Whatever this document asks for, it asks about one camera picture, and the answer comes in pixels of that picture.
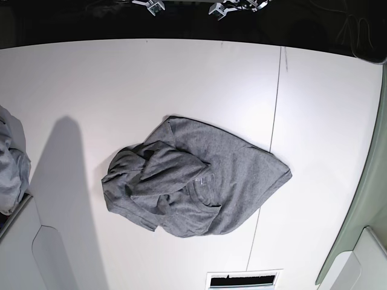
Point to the white panel right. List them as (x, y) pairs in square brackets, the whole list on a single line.
[(363, 268)]

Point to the white panel left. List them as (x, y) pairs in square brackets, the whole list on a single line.
[(33, 256)]

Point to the grey t-shirt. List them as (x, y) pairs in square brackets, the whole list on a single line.
[(191, 179)]

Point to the light grey cloth pile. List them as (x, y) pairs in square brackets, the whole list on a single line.
[(15, 163)]

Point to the white panel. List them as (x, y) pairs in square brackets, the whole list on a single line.
[(363, 268), (33, 256)]

